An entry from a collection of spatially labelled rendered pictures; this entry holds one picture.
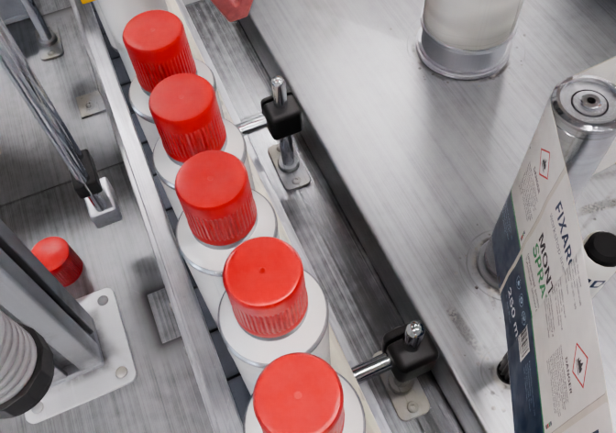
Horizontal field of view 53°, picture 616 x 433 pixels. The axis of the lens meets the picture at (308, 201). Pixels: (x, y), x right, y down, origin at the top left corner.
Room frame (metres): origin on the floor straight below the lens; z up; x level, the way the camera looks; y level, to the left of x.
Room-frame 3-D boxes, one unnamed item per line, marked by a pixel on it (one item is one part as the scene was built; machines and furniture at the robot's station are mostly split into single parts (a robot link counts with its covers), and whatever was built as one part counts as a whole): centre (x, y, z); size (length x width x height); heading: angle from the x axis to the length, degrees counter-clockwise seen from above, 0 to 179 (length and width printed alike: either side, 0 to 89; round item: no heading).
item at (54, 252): (0.25, 0.22, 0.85); 0.03 x 0.03 x 0.03
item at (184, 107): (0.21, 0.06, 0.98); 0.05 x 0.05 x 0.20
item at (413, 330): (0.12, -0.04, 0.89); 0.06 x 0.03 x 0.12; 109
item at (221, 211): (0.16, 0.04, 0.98); 0.05 x 0.05 x 0.20
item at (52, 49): (0.54, 0.27, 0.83); 0.06 x 0.03 x 0.01; 17
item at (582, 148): (0.20, -0.15, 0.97); 0.05 x 0.05 x 0.19
